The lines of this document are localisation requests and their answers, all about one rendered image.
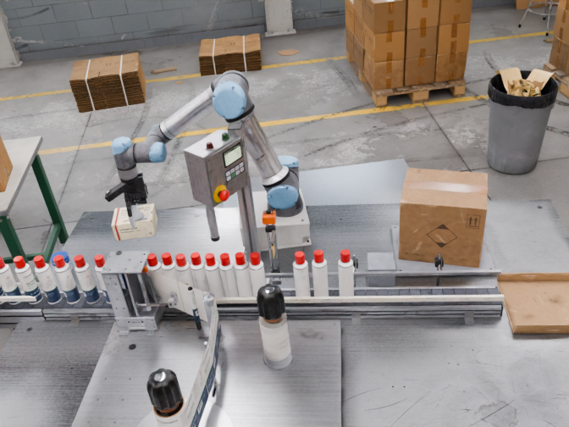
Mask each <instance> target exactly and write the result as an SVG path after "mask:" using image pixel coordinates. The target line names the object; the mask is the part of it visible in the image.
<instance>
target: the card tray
mask: <svg viewBox="0 0 569 427"><path fill-rule="evenodd" d="M497 283H498V286H499V289H500V294H501V295H504V301H503V303H504V305H505V310H506V312H507V316H508V319H509V321H510V324H511V329H512V332H513V334H569V272H543V273H501V274H498V277H497Z"/></svg>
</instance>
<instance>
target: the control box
mask: <svg viewBox="0 0 569 427"><path fill-rule="evenodd" d="M224 132H226V133H228V131H226V130H223V129H219V130H217V131H215V132H213V133H212V134H211V135H209V136H207V137H205V138H203V139H201V140H200V141H198V142H197V143H195V144H193V145H192V146H190V147H187V148H186V149H185V150H184V154H185V161H186V166H187V169H188V174H189V178H190V183H191V190H192V195H193V198H194V200H196V201H198V202H201V203H203V204H206V205H208V206H209V207H211V208H214V207H216V206H217V205H219V204H220V203H221V202H222V201H221V200H220V199H219V196H218V193H219V192H220V191H222V190H227V191H229V196H232V195H233V194H235V193H236V192H237V191H238V190H240V189H241V188H243V187H244V186H246V185H247V184H248V182H247V176H246V165H245V159H244V153H243V146H242V140H241V137H239V136H237V135H233V136H229V140H228V141H222V139H221V138H222V134H223V133H224ZM209 141H210V142H211V143H212V144H213V146H214V149H213V150H212V151H207V150H206V144H207V142H209ZM239 142H240V144H241V151H242V158H240V159H239V160H237V161H236V162H234V163H233V164H231V165H230V166H229V167H227V168H225V167H224V158H223V152H225V151H226V150H228V149H229V148H231V147H232V146H234V145H236V144H237V143H239ZM243 160H244V166H245V171H244V172H242V173H241V174H239V175H237V176H236V177H235V178H234V179H232V180H230V181H229V182H227V183H226V178H225V172H226V171H228V170H229V169H231V168H233V167H234V166H236V165H237V164H238V163H240V162H242V161H243Z"/></svg>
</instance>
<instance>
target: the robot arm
mask: <svg viewBox="0 0 569 427"><path fill-rule="evenodd" d="M248 92H249V82H248V80H247V78H246V77H245V76H244V75H243V74H242V73H241V72H239V71H235V70H230V71H227V72H225V73H223V74H222V75H220V76H219V77H218V78H217V79H216V80H215V81H213V82H212V83H211V84H210V87H209V88H208V89H207V90H205V91H204V92H203V93H202V94H201V95H199V96H198V97H196V98H195V99H193V100H192V101H191V102H189V103H187V104H186V105H185V106H184V107H183V108H181V109H180V110H179V111H177V112H176V113H174V114H173V115H171V116H170V117H169V118H167V119H166V120H164V122H162V123H161V124H160V125H154V126H153V127H152V128H151V129H150V130H149V132H148V135H147V137H146V140H145V141H144V142H143V143H132V141H131V139H130V138H129V137H125V136H122V137H119V138H116V139H114V140H113V141H112V144H111V146H112V149H113V156H114V160H115V163H116V167H117V171H118V174H119V178H120V181H121V182H120V183H119V184H118V185H116V186H115V187H114V188H112V189H111V190H109V191H107V192H106V194H105V199H106V200H107V201H108V202H111V201H112V200H113V199H114V198H116V197H118V196H119V195H121V194H122V193H124V199H125V203H126V208H127V213H128V217H129V220H130V224H131V226H132V227H133V229H135V221H137V220H139V219H143V218H144V213H142V212H139V211H138V208H137V204H147V202H146V199H147V195H148V190H147V187H146V183H144V180H143V173H139V172H138V168H137V165H136V164H142V163H154V164H155V163H161V162H164V161H165V159H166V156H167V150H166V146H165V144H166V143H168V142H169V141H171V140H172V139H174V138H175V137H176V136H178V135H179V134H180V133H182V132H183V131H185V130H186V129H188V128H189V127H191V126H192V125H193V124H195V123H196V122H197V121H199V120H200V119H202V118H203V117H205V116H206V115H207V114H209V113H211V112H212V111H213V110H214V109H215V111H216V112H217V113H218V114H219V115H220V116H221V117H224V119H225V120H226V122H227V123H240V122H242V123H243V129H244V139H245V143H246V149H247V151H248V152H249V154H250V155H251V158H252V160H253V161H254V163H255V165H256V166H257V168H258V170H259V172H260V174H261V175H262V178H261V183H262V185H263V187H264V189H265V191H266V192H267V199H268V204H267V206H268V209H270V210H273V211H276V216H277V217H282V218H287V217H293V216H296V215H297V214H299V213H301V211H302V210H303V201H302V198H301V194H300V192H299V166H300V165H299V161H298V159H297V158H295V157H292V156H278V157H277V155H276V153H275V152H274V150H273V148H272V146H271V144H270V143H269V141H268V138H267V137H266V135H265V133H264V132H263V130H262V127H261V126H260V124H259V123H258V121H257V118H256V116H255V114H254V110H255V106H254V104H253V102H252V100H251V98H250V97H249V95H248ZM131 203H132V205H133V206H131Z"/></svg>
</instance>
